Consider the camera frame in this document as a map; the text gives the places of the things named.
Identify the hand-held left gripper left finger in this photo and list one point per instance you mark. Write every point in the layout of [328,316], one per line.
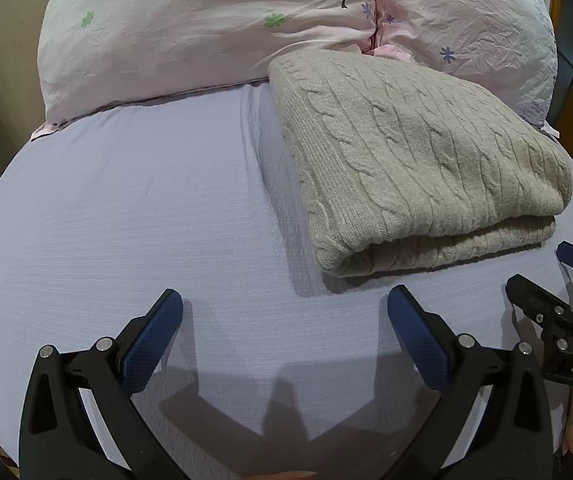
[150,342]

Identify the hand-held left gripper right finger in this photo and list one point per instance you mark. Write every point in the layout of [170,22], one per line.
[419,342]

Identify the lavender bed sheet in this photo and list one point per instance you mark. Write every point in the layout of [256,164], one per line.
[141,220]

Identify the pink floral pillow with tree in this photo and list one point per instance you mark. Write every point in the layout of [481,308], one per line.
[191,25]

